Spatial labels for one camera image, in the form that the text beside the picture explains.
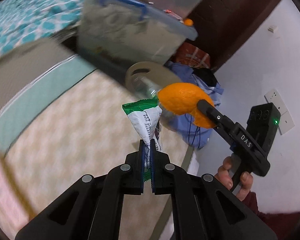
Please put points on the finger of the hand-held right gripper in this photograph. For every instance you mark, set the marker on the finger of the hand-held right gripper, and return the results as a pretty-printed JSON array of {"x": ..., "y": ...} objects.
[{"x": 213, "y": 115}]

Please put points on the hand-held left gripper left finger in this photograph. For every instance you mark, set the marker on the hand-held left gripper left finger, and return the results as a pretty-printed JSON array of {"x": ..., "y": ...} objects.
[{"x": 141, "y": 166}]

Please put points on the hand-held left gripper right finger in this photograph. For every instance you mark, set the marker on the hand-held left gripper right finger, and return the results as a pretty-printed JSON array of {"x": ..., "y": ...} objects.
[{"x": 152, "y": 166}]

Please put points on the domed orange peel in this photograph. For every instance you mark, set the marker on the domed orange peel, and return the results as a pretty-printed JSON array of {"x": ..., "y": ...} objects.
[{"x": 177, "y": 97}]

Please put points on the green white snack wrapper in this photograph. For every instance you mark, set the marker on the green white snack wrapper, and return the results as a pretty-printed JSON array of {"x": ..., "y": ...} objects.
[{"x": 145, "y": 122}]

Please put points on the person's right forearm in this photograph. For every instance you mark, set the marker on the person's right forearm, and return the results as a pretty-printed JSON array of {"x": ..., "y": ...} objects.
[{"x": 253, "y": 205}]

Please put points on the person's right hand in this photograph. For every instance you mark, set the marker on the person's right hand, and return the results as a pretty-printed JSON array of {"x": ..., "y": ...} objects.
[{"x": 225, "y": 172}]

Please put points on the black cloth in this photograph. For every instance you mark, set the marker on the black cloth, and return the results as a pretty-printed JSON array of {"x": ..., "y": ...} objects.
[{"x": 206, "y": 77}]

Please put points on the blue cloth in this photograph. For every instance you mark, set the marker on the blue cloth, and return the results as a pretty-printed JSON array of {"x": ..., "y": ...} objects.
[{"x": 182, "y": 76}]

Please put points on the orange printed bag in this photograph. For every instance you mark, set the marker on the orange printed bag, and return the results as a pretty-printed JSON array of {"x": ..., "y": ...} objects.
[{"x": 192, "y": 55}]

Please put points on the beige zigzag mat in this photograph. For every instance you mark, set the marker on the beige zigzag mat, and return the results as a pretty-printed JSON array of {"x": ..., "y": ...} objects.
[{"x": 77, "y": 130}]

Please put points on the small orange object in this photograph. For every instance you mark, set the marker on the small orange object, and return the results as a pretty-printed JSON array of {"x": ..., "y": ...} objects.
[{"x": 188, "y": 22}]

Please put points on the dark wooden wardrobe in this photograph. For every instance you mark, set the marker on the dark wooden wardrobe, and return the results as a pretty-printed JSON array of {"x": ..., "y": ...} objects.
[{"x": 235, "y": 17}]

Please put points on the teal patterned blanket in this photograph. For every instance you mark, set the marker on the teal patterned blanket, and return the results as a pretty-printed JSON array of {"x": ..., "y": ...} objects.
[{"x": 27, "y": 22}]

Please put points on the white wall socket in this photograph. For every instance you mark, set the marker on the white wall socket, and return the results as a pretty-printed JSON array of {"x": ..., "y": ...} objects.
[{"x": 287, "y": 121}]

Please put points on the small white wall fitting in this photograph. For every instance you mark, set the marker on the small white wall fitting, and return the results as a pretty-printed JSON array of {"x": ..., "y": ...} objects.
[{"x": 272, "y": 29}]

